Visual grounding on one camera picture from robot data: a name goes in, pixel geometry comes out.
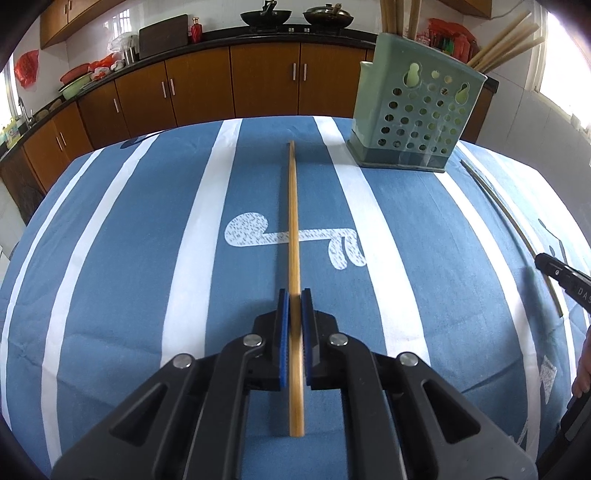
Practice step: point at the dark chopstick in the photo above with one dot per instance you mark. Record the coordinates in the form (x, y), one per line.
(503, 205)

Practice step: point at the blue white striped tablecloth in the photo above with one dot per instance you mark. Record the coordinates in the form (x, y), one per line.
(138, 277)

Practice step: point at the green perforated chopstick holder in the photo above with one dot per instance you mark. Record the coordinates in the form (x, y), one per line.
(397, 106)

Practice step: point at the red basin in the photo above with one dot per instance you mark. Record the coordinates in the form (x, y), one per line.
(75, 74)

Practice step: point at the gas stove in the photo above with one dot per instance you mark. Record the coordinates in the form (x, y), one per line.
(295, 29)

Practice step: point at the black wok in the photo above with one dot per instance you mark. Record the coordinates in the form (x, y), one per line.
(266, 17)

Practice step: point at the white plastic bag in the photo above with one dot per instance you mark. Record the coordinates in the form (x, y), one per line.
(122, 42)

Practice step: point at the sink faucet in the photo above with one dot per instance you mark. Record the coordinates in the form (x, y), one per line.
(23, 110)

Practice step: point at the yellow detergent bottle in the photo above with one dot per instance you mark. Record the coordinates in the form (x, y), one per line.
(11, 131)

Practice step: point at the green basin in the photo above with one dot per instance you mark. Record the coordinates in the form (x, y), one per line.
(76, 87)

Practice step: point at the bright window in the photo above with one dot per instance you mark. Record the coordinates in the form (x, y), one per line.
(7, 97)
(568, 60)

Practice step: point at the red bottle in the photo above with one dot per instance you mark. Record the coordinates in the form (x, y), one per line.
(197, 30)

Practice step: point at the black kitchen countertop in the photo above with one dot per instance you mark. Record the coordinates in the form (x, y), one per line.
(231, 41)

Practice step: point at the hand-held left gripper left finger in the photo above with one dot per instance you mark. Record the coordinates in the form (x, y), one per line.
(282, 341)

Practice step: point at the wok with lid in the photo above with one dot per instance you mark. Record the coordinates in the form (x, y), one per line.
(328, 16)

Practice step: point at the dark cutting board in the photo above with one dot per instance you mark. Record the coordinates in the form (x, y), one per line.
(164, 36)

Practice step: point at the red packets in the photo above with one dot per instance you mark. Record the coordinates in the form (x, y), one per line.
(452, 39)

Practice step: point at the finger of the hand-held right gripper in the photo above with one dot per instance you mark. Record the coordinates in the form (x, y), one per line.
(568, 279)

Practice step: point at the steel cup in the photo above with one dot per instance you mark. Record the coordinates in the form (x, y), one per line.
(130, 54)

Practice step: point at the brown lower kitchen cabinets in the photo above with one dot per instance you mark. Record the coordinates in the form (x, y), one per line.
(198, 83)

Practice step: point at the brown upper cabinet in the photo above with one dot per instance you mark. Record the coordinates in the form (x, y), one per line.
(83, 16)
(466, 7)

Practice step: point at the person's right hand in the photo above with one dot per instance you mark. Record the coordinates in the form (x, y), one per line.
(584, 374)

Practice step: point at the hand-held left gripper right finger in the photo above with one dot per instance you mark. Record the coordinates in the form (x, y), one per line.
(308, 341)

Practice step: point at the hanging red plastic bag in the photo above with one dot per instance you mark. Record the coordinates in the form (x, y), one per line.
(26, 69)

